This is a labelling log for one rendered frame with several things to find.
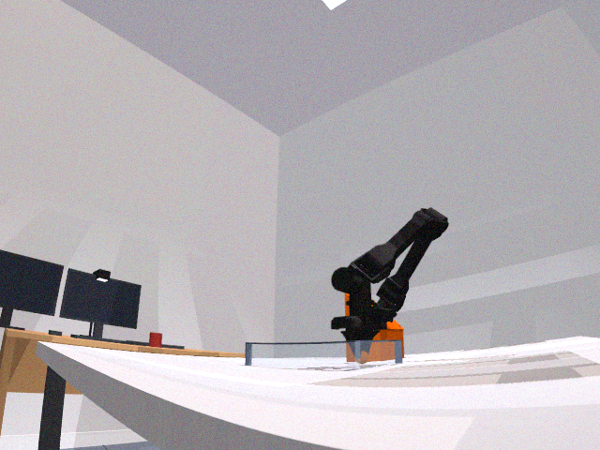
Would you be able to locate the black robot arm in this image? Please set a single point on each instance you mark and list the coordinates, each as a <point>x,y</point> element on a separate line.
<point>425,226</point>

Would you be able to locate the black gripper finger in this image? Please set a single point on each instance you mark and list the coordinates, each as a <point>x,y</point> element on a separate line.
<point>354,334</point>
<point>369,335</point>

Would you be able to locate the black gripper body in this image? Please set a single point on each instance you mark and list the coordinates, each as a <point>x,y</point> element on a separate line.
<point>354,321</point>

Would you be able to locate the low clear plastic wall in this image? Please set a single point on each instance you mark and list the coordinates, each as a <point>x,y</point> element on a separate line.
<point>348,356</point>

